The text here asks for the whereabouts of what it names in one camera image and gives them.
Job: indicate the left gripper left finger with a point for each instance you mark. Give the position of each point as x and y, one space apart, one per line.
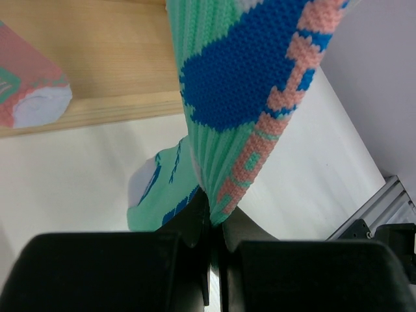
164 270

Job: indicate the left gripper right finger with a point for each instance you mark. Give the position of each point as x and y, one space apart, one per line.
261 273

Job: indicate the mint green sock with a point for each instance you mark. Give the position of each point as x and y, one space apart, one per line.
244 68

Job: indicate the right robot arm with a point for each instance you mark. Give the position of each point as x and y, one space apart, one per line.
400 238

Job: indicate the pink sock rear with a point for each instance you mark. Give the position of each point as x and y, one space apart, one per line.
34 90

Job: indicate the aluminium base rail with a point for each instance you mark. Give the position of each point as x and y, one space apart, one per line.
390 205

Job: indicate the wooden clothes rack frame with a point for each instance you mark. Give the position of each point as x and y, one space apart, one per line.
118 56

